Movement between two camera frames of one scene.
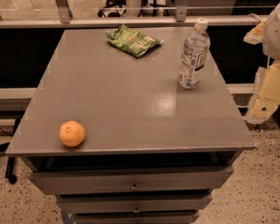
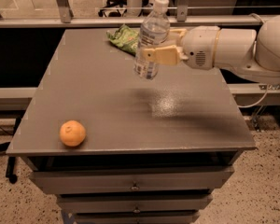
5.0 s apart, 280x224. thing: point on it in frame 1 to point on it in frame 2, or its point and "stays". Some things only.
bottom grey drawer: (135, 217) stays
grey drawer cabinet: (153, 151) stays
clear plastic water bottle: (194, 55) to (154, 31)
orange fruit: (72, 133) stays
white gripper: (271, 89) to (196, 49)
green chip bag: (133, 42) stays
